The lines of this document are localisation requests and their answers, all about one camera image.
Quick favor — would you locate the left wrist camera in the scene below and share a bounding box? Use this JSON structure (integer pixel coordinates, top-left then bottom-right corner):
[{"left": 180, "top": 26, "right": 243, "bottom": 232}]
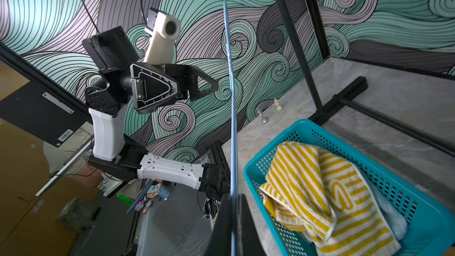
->
[{"left": 144, "top": 8, "right": 181, "bottom": 65}]

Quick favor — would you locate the blue wire hanger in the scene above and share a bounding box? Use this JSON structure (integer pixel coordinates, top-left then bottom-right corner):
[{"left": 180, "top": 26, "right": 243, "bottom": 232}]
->
[{"left": 223, "top": 1, "right": 238, "bottom": 256}]

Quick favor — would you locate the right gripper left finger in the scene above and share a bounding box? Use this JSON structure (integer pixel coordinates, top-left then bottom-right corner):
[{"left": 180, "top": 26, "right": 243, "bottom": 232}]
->
[{"left": 204, "top": 194, "right": 233, "bottom": 256}]

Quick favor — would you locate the light blue towel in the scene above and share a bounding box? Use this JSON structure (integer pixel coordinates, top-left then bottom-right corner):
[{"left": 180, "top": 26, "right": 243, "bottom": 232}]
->
[{"left": 363, "top": 175, "right": 407, "bottom": 241}]

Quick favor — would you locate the teal perforated plastic basket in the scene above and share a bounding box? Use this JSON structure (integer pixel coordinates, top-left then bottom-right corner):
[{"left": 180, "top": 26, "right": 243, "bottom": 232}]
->
[{"left": 244, "top": 119, "right": 455, "bottom": 256}]

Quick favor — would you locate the yellow striped towel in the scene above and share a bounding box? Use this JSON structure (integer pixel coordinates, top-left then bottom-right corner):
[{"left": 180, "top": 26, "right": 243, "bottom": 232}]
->
[{"left": 259, "top": 142, "right": 401, "bottom": 256}]

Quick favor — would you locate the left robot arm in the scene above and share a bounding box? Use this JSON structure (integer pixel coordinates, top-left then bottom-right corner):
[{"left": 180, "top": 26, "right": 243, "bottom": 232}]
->
[{"left": 82, "top": 21, "right": 230, "bottom": 200}]

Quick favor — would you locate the black clothes rack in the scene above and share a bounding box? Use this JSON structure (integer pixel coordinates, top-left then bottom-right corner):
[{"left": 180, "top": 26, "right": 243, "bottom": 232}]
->
[{"left": 264, "top": 0, "right": 455, "bottom": 158}]

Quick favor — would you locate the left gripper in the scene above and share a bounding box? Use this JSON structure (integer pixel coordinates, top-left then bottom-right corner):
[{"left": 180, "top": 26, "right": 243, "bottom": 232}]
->
[{"left": 130, "top": 62, "right": 219, "bottom": 114}]

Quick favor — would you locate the silver chess piece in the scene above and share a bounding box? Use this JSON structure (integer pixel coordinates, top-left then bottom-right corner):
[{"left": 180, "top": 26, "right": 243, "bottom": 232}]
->
[{"left": 256, "top": 109, "right": 268, "bottom": 123}]

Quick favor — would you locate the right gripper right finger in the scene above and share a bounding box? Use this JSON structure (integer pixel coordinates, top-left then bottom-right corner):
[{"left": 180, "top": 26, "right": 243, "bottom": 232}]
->
[{"left": 237, "top": 194, "right": 266, "bottom": 256}]

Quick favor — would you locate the white chess pawn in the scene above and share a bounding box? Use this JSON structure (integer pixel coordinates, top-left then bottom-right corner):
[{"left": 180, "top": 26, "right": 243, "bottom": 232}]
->
[{"left": 274, "top": 98, "right": 283, "bottom": 111}]

